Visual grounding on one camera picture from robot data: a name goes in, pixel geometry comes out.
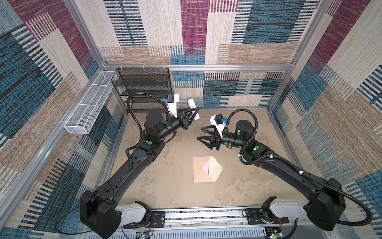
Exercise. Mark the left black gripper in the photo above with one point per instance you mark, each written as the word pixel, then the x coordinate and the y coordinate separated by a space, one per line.
pixel 183 120

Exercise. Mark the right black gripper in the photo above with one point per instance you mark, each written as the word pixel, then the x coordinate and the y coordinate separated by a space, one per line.
pixel 213 140

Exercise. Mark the white glue stick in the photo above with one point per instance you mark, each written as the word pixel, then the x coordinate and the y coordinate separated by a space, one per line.
pixel 192 105

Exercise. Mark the pale pink envelope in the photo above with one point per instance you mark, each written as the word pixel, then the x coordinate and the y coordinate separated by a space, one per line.
pixel 200 176

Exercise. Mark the pink red letter card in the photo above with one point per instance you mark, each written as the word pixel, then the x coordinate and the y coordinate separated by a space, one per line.
pixel 206 168

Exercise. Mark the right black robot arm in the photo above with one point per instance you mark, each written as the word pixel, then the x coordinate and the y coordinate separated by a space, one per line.
pixel 324 200

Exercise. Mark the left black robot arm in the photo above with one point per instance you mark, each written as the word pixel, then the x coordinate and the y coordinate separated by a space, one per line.
pixel 100 210

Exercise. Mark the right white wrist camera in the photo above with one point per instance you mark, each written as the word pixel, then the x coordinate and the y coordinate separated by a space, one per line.
pixel 221 123

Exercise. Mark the black wire mesh shelf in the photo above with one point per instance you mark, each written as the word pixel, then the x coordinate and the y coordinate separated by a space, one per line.
pixel 153 81

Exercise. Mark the aluminium mounting rail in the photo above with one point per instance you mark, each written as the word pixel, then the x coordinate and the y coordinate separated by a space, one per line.
pixel 222 223

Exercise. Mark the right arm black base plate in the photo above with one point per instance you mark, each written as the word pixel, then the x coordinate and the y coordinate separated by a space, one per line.
pixel 258 216

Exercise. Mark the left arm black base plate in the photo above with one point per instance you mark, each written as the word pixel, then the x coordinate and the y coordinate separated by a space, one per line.
pixel 156 219

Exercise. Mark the white wire mesh basket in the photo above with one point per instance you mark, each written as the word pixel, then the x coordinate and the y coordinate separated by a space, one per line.
pixel 87 111

